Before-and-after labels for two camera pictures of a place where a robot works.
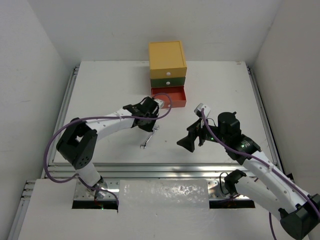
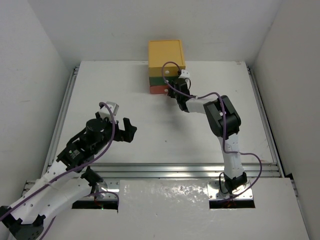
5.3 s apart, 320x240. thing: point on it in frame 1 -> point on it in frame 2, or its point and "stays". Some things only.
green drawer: x=167 y=82 stays
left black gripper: x=150 y=114 -> x=119 y=132
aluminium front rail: x=144 y=172 stays
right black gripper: x=195 y=129 -> x=172 y=93
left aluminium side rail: x=50 y=159 stays
